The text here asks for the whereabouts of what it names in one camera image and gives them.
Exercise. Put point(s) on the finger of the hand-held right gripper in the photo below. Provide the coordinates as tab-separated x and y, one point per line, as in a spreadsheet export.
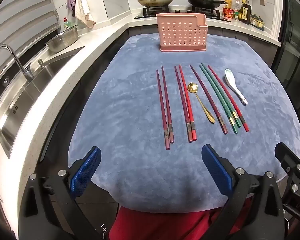
288	158

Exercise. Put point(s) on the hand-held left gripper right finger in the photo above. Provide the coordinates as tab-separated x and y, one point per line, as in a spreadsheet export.
216	172

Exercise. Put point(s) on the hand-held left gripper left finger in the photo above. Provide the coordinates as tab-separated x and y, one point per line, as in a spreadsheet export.
86	171

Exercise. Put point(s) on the green chopstick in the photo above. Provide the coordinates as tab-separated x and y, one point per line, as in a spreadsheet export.
217	98
220	93

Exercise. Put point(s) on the dark red chopstick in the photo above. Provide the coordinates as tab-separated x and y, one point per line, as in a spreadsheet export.
182	102
207	97

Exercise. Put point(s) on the maroon chopstick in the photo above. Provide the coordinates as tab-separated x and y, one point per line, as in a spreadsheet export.
166	105
162	110

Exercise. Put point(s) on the gold flower spoon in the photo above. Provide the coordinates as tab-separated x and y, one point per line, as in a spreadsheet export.
193	87

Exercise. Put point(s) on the white ceramic spoon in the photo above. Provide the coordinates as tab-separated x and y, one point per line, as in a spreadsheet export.
229	76

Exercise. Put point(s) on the pink perforated utensil holder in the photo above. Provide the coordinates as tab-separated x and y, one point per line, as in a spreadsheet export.
180	35

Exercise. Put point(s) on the person's red clothing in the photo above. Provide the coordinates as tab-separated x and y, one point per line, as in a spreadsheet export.
165	225

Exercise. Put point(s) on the stainless steel sink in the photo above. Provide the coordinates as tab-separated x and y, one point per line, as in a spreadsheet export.
27	105

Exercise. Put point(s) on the blue plush table mat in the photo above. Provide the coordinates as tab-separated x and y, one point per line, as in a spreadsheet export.
130	92

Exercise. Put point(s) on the glass sliding door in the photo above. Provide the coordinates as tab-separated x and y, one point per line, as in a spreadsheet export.
293	55

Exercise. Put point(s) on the chrome kitchen faucet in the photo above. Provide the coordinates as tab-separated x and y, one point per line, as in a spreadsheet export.
29	75

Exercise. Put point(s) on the stainless steel bowl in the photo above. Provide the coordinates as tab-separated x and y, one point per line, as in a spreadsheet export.
62	41

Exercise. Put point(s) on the spice jar rack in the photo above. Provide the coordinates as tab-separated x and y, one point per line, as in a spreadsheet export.
257	21

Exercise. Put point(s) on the green dish soap bottle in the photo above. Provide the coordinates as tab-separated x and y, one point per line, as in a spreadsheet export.
67	25

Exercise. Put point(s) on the small green-capped bottle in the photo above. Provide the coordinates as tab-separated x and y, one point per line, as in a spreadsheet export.
236	15

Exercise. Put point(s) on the dark soy sauce bottle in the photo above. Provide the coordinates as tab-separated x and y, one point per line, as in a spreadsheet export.
245	12

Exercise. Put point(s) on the red instant noodle cup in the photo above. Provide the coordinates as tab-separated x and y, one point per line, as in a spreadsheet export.
228	12

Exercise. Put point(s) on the clear plastic bottle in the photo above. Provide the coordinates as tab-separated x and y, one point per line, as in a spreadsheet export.
237	4

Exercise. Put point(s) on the white hanging towel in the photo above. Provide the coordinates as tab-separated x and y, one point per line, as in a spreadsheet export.
81	7

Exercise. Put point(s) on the yellow seasoning packet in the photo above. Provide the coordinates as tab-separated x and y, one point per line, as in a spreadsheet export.
228	2

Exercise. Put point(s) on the black gas stove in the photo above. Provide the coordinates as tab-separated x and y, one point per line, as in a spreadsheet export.
150	13

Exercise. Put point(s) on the black wok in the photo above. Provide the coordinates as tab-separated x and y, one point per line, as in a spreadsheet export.
202	1

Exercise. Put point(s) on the purple hanging cloth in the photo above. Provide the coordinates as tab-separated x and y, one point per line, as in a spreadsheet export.
71	0

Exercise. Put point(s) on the white window blinds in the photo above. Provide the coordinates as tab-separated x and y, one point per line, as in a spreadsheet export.
20	12

